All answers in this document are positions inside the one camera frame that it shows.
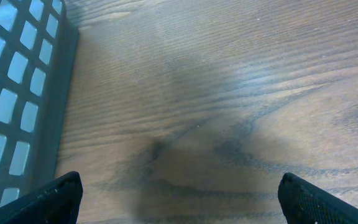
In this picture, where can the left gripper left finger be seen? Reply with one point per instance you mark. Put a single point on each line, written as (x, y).
(57, 202)

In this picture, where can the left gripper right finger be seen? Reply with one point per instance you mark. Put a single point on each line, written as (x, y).
(305, 203)

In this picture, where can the grey plastic mesh basket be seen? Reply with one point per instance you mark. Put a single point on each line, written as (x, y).
(37, 53)

